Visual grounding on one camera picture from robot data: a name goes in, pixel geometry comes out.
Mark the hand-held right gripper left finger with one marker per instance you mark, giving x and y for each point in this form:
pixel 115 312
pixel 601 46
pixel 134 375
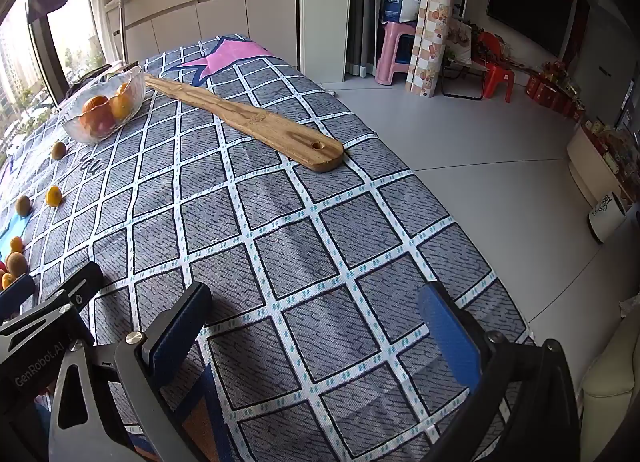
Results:
pixel 180 337

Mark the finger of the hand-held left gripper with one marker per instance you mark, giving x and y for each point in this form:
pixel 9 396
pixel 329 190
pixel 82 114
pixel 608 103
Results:
pixel 75 287
pixel 15 294

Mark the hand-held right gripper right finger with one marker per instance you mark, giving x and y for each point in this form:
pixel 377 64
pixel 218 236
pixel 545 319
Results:
pixel 445 337

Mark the yellow cherry tomato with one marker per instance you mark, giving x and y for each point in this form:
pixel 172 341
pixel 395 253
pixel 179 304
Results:
pixel 16 244
pixel 53 196
pixel 7 282

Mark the grey checked star tablecloth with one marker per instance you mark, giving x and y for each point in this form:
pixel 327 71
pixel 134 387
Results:
pixel 300 242

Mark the clear glass bowl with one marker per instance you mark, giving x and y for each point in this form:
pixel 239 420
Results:
pixel 75 127

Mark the orange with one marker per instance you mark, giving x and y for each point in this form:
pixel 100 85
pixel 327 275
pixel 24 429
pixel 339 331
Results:
pixel 102 125
pixel 94 104
pixel 121 100

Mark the cream sofa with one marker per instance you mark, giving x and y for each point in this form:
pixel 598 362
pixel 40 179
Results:
pixel 615 407

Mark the white printed bin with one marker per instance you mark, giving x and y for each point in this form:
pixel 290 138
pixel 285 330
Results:
pixel 606 222

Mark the dark bag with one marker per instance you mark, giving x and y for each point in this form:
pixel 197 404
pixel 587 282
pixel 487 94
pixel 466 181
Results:
pixel 82 86

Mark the low cream cabinet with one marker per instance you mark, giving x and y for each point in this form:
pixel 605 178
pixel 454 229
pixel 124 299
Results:
pixel 590 166

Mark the long wooden paddle board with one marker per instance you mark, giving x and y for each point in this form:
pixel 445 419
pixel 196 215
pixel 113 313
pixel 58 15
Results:
pixel 250 121

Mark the flat white board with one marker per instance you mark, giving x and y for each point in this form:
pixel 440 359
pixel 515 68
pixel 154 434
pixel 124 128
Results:
pixel 125 65

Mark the red plastic chair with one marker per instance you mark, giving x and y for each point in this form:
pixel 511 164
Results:
pixel 500 79

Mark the red gift boxes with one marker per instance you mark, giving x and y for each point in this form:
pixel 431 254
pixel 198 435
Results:
pixel 545 91

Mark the black folding stand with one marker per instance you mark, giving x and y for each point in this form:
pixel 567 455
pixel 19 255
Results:
pixel 467 69

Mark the pink plastic stool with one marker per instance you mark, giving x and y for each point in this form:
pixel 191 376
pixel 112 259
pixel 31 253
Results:
pixel 395 56

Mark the metal lamp pole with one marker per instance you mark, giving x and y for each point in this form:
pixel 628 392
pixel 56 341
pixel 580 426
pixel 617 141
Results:
pixel 122 1

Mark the printed rolled mat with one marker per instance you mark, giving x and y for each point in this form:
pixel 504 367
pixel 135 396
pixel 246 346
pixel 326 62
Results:
pixel 430 41

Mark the printed poster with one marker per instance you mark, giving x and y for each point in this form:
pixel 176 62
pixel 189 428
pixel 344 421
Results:
pixel 459 39

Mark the white cabinet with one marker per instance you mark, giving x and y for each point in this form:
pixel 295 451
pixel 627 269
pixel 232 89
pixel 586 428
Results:
pixel 225 16

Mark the grey curtain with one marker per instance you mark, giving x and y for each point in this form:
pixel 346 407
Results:
pixel 362 16

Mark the blue and white shopping bag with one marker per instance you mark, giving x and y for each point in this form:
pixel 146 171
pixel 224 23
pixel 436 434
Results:
pixel 394 1

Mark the black television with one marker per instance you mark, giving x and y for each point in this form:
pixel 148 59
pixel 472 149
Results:
pixel 530 6

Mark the dark window frame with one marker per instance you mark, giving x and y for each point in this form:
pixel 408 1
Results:
pixel 47 61

